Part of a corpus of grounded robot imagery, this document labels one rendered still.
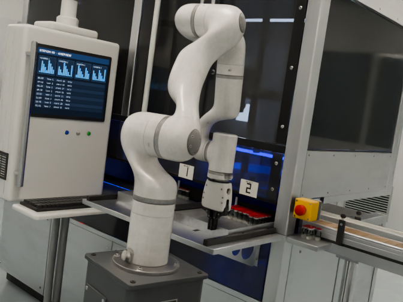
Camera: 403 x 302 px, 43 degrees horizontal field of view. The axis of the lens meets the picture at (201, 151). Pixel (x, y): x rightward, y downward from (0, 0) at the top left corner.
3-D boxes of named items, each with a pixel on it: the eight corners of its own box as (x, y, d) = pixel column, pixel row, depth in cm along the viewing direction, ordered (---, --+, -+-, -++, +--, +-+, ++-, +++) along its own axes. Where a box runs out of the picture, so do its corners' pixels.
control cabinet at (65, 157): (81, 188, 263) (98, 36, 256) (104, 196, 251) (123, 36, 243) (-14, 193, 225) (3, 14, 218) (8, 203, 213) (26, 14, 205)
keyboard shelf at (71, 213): (88, 199, 251) (89, 193, 251) (124, 213, 233) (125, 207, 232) (1, 205, 217) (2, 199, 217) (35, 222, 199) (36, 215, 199)
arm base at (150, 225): (134, 279, 130) (143, 209, 128) (99, 256, 145) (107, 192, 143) (192, 271, 142) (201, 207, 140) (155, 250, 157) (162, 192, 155)
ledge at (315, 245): (304, 237, 199) (305, 232, 199) (334, 247, 191) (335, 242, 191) (285, 241, 189) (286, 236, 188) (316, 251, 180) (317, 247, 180)
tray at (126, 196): (173, 195, 238) (174, 187, 237) (216, 208, 221) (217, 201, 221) (117, 199, 212) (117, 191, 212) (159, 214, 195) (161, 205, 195)
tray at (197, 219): (228, 213, 215) (229, 205, 215) (280, 229, 198) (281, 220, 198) (173, 220, 189) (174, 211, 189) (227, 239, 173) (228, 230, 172)
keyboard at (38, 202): (97, 198, 242) (98, 193, 242) (115, 205, 233) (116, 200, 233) (19, 204, 212) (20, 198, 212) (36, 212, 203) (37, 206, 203)
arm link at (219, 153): (201, 168, 172) (225, 174, 167) (207, 130, 171) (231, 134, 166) (213, 168, 179) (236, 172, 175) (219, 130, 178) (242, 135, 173)
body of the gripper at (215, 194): (237, 180, 173) (232, 212, 174) (214, 174, 179) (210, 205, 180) (223, 180, 167) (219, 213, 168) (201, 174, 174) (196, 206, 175)
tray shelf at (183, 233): (165, 196, 241) (166, 193, 241) (292, 237, 196) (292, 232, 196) (81, 203, 205) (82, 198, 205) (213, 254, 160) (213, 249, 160)
